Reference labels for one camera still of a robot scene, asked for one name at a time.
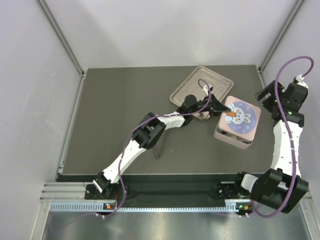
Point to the left aluminium frame post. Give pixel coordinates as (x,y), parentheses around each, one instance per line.
(60,35)

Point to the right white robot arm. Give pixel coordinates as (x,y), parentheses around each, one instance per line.
(281,187)

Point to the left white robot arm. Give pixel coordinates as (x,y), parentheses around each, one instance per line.
(148,132)

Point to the right aluminium frame post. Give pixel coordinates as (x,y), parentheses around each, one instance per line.
(293,13)

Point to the large stepped metal tray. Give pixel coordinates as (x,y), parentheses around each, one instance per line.
(200,83)

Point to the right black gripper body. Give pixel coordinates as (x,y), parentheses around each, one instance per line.
(271,103)

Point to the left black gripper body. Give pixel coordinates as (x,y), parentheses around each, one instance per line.
(208,107)

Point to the slotted cable duct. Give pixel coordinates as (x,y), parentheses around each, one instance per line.
(101,207)

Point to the small plain metal tray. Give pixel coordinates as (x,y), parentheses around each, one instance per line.
(242,120)

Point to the aluminium frame post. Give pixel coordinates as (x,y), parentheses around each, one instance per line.
(293,13)
(60,35)

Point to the metal serving tongs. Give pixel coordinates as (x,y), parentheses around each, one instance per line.
(158,149)

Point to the pink chocolate tin box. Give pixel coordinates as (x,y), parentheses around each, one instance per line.
(231,139)

